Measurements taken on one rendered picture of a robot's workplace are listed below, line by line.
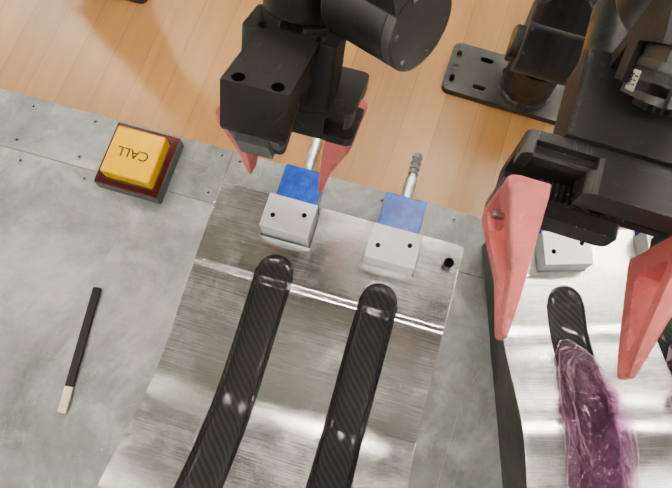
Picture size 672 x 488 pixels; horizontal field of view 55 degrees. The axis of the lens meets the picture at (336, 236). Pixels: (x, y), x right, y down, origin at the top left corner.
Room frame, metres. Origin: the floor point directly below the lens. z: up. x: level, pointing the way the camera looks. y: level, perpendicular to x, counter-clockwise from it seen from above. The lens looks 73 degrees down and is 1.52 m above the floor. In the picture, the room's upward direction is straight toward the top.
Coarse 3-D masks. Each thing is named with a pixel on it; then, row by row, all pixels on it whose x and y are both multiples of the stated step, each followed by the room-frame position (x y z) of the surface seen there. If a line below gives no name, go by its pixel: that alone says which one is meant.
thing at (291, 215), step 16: (320, 144) 0.29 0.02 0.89; (288, 176) 0.25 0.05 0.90; (304, 176) 0.25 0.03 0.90; (288, 192) 0.23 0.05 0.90; (304, 192) 0.23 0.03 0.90; (320, 192) 0.23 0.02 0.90; (272, 208) 0.21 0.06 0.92; (288, 208) 0.21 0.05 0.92; (304, 208) 0.21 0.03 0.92; (272, 224) 0.19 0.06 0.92; (288, 224) 0.19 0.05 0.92; (304, 224) 0.19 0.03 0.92; (288, 240) 0.18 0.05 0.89; (304, 240) 0.18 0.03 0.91
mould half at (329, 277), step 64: (256, 192) 0.23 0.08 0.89; (256, 256) 0.17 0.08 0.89; (320, 256) 0.17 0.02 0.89; (448, 256) 0.17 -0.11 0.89; (192, 320) 0.10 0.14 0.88; (320, 320) 0.10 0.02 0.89; (192, 384) 0.04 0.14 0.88; (320, 384) 0.04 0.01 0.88; (384, 384) 0.04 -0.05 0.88; (128, 448) -0.02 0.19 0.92; (256, 448) -0.02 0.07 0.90; (384, 448) -0.02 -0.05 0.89
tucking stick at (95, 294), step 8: (96, 288) 0.15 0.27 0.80; (96, 296) 0.14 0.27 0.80; (88, 304) 0.13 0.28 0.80; (96, 304) 0.13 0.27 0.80; (88, 312) 0.12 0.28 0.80; (88, 320) 0.11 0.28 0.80; (88, 328) 0.11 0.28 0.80; (80, 336) 0.10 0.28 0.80; (80, 344) 0.09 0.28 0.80; (80, 352) 0.08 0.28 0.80; (72, 360) 0.07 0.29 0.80; (80, 360) 0.07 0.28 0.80; (72, 368) 0.06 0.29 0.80; (72, 376) 0.05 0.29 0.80; (72, 384) 0.04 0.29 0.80; (64, 392) 0.04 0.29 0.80; (64, 400) 0.03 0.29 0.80; (64, 408) 0.02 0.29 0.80
